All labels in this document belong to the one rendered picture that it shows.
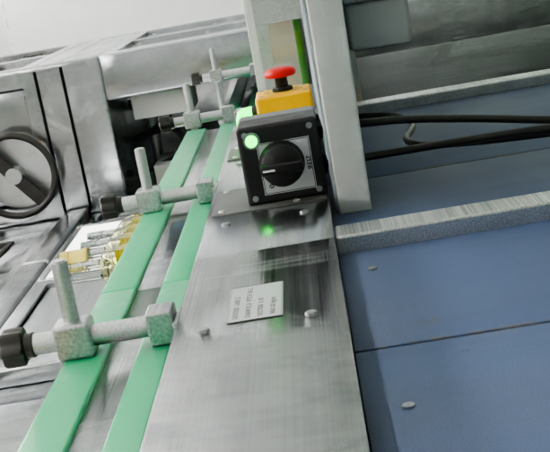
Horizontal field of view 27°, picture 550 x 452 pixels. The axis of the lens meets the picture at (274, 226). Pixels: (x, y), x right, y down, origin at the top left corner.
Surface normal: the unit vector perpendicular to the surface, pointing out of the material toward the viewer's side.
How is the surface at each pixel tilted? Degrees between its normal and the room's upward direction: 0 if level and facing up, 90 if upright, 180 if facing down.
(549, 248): 90
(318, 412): 90
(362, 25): 90
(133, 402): 90
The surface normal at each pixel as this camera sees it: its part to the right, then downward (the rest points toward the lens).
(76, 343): -0.01, 0.24
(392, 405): -0.17, -0.96
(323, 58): 0.04, 0.55
